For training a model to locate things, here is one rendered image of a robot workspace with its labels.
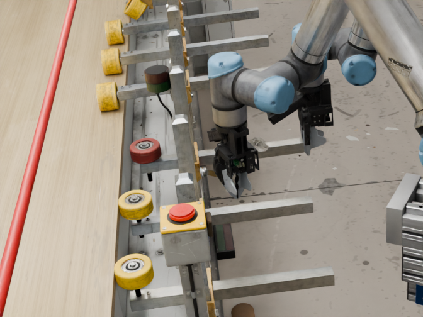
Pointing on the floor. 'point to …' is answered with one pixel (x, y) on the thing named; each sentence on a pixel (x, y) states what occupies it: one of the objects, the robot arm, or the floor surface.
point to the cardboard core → (243, 311)
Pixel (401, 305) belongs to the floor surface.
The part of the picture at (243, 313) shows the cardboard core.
